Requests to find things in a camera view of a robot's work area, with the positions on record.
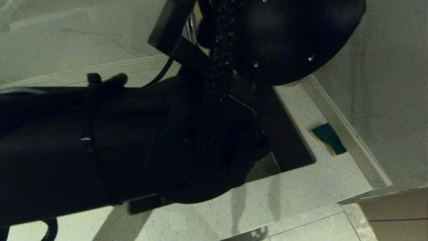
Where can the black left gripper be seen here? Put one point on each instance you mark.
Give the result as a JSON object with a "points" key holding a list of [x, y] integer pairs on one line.
{"points": [[170, 30]]}

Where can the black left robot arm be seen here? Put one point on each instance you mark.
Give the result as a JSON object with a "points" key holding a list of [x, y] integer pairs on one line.
{"points": [[100, 150]]}

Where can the stainless steel sink basin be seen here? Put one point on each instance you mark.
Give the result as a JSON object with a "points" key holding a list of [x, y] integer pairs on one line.
{"points": [[291, 134]]}

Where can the green and yellow sponge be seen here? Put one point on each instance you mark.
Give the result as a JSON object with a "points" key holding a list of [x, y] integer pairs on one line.
{"points": [[330, 137]]}

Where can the chrome kitchen faucet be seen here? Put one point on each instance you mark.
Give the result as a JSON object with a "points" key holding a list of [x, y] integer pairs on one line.
{"points": [[191, 30]]}

